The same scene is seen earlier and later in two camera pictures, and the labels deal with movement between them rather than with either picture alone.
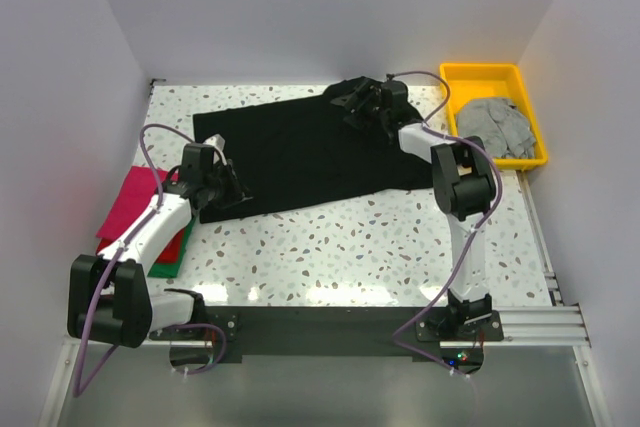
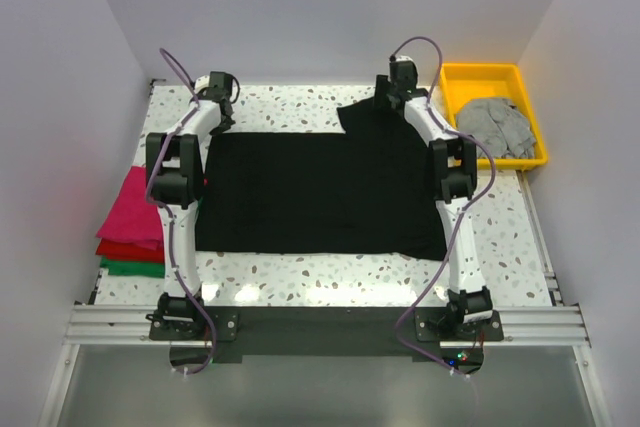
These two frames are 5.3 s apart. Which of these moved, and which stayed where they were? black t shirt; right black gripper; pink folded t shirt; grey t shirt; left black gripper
Moved: black t shirt; left black gripper; right black gripper
Stayed: grey t shirt; pink folded t shirt
